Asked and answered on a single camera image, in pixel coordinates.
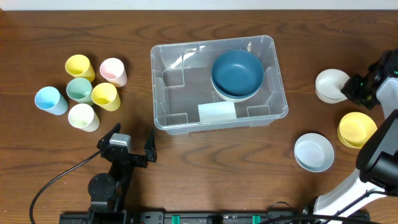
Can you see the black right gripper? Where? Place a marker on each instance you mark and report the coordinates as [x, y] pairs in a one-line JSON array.
[[359, 92]]

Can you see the beige bowl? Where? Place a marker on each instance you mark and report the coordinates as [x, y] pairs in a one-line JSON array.
[[232, 99]]

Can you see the yellow cup rear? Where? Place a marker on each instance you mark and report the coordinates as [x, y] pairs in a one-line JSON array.
[[79, 66]]

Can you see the green cup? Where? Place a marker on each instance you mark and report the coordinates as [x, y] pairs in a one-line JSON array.
[[80, 90]]

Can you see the yellow cup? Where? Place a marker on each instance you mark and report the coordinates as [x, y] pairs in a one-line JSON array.
[[106, 96], [79, 66]]

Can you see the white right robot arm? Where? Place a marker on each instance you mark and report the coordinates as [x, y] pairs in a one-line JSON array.
[[375, 175]]

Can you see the light blue cup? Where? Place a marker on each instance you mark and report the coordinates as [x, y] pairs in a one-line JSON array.
[[50, 100]]

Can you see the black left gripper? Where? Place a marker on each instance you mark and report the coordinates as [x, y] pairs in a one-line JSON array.
[[130, 156]]

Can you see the small yellow bowl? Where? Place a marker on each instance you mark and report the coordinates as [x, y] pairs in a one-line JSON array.
[[355, 129]]

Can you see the small grey bowl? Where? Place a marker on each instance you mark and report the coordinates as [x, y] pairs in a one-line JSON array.
[[313, 152]]

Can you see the pink cup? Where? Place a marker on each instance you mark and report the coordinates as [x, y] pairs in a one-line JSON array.
[[113, 70]]

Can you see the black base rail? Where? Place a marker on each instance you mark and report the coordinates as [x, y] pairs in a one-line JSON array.
[[199, 217]]

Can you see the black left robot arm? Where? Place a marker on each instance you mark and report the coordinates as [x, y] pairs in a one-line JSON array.
[[108, 190]]

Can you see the yellow cup front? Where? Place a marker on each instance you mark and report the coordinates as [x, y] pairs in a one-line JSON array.
[[106, 96]]

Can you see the cream white cup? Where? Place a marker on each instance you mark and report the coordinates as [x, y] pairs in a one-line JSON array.
[[82, 116]]

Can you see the small white bowl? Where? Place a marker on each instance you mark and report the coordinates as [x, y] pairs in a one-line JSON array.
[[328, 85]]

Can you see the clear plastic storage bin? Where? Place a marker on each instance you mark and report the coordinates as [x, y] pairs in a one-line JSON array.
[[185, 100]]

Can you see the dark blue bowl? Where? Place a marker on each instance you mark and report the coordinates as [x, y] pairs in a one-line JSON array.
[[237, 73], [215, 87]]

